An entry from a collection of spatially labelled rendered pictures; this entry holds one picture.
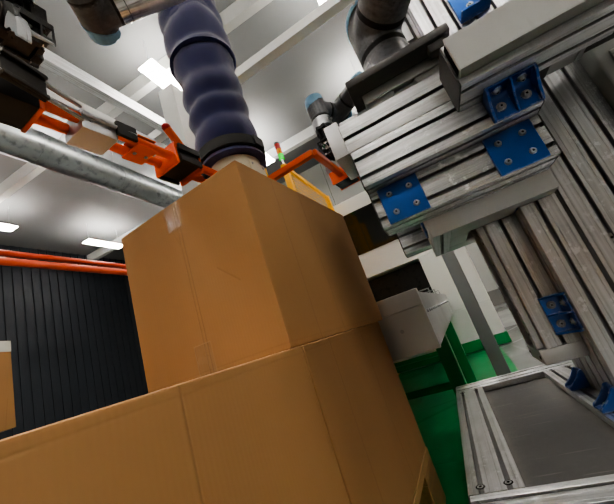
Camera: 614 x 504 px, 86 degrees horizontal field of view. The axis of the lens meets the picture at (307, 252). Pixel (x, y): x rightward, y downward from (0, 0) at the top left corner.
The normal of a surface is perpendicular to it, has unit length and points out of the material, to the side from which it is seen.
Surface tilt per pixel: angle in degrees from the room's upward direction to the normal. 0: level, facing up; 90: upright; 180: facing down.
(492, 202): 90
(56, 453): 90
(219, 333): 90
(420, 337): 90
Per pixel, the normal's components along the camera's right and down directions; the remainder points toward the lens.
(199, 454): 0.85, -0.39
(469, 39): -0.38, -0.14
